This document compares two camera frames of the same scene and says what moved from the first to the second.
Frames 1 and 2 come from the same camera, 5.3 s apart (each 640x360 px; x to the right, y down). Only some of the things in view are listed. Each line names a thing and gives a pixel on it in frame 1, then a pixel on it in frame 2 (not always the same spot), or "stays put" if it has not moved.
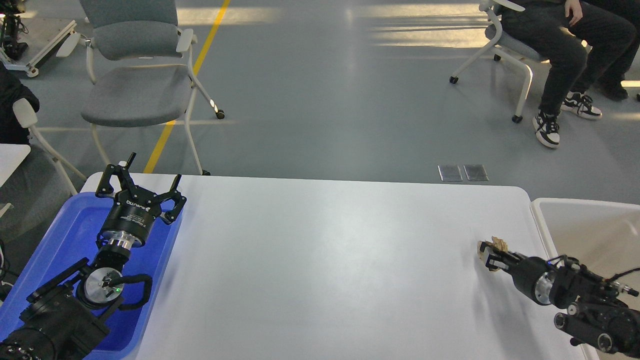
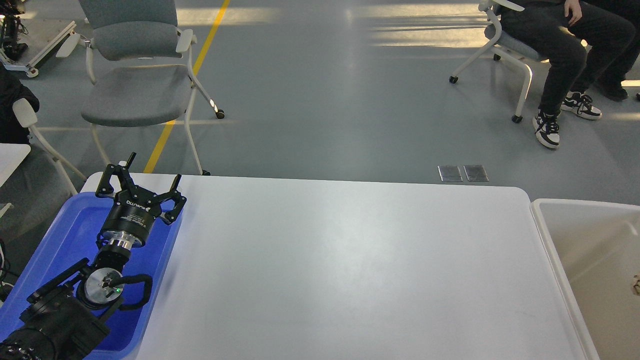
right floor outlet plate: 476,172 stays put
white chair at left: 27,119 stays put
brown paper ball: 497,243 → 636,285
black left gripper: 135,208 stays put
